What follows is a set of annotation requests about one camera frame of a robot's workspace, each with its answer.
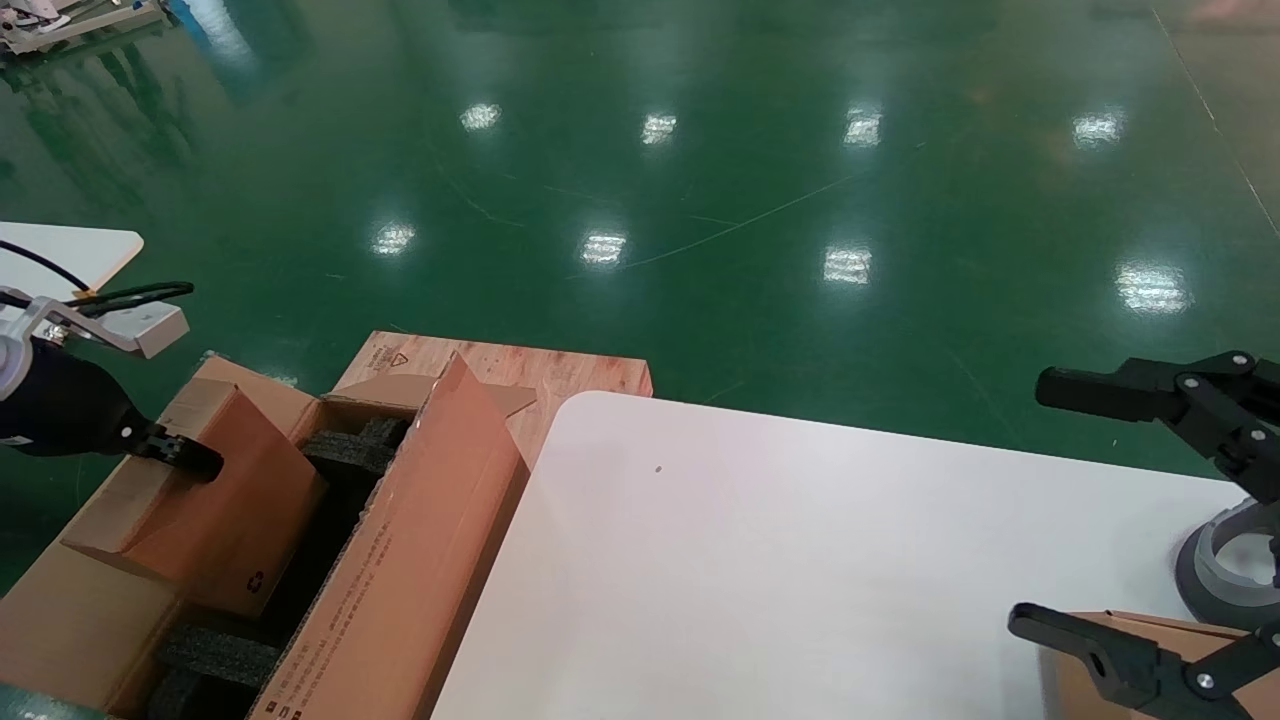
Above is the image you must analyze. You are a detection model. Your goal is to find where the white table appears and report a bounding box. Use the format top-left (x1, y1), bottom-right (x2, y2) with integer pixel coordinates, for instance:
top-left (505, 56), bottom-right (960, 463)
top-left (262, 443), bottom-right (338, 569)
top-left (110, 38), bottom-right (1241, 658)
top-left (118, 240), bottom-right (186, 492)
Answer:
top-left (0, 222), bottom-right (146, 306)

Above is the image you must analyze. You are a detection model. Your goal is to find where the white metal frame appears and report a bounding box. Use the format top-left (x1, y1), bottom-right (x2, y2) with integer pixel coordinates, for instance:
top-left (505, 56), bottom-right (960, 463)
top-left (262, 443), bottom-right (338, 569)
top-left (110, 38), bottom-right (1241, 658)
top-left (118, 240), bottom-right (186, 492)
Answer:
top-left (0, 0), bottom-right (166, 56)

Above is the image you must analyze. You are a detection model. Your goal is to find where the black foam insert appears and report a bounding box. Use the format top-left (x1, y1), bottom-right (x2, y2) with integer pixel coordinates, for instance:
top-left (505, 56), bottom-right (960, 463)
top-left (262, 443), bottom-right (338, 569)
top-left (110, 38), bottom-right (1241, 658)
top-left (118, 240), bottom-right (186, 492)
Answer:
top-left (148, 625), bottom-right (283, 720)
top-left (300, 415), bottom-right (409, 479)

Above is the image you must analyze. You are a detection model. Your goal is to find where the plywood board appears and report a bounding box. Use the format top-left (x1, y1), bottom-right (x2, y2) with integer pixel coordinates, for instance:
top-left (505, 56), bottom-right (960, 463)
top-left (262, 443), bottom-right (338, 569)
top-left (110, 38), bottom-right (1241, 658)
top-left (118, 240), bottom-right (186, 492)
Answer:
top-left (333, 332), bottom-right (653, 469)

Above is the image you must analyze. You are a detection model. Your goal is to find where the small brown cardboard box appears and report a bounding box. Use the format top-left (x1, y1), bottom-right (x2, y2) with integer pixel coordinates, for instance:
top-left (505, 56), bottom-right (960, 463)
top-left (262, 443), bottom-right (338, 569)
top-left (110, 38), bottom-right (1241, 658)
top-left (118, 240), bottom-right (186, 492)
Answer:
top-left (60, 378), bottom-right (328, 619)
top-left (1040, 608), bottom-right (1280, 720)

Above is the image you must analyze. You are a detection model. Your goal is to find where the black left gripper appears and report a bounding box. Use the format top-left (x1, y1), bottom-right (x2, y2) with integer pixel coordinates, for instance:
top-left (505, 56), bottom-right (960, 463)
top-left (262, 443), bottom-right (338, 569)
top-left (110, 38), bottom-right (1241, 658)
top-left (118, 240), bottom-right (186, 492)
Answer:
top-left (0, 340), bottom-right (225, 484)

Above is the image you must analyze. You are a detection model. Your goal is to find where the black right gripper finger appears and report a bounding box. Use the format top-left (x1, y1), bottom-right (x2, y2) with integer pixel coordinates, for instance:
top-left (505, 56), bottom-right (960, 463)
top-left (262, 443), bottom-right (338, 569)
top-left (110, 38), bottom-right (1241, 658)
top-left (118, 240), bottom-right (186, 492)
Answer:
top-left (1035, 350), bottom-right (1280, 501)
top-left (1007, 600), bottom-right (1280, 720)

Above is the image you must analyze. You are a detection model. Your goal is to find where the big open cardboard box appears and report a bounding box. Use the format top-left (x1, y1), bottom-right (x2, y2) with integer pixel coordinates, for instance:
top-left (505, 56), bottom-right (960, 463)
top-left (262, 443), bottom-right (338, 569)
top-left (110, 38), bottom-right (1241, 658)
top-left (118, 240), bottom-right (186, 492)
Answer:
top-left (0, 352), bottom-right (538, 720)

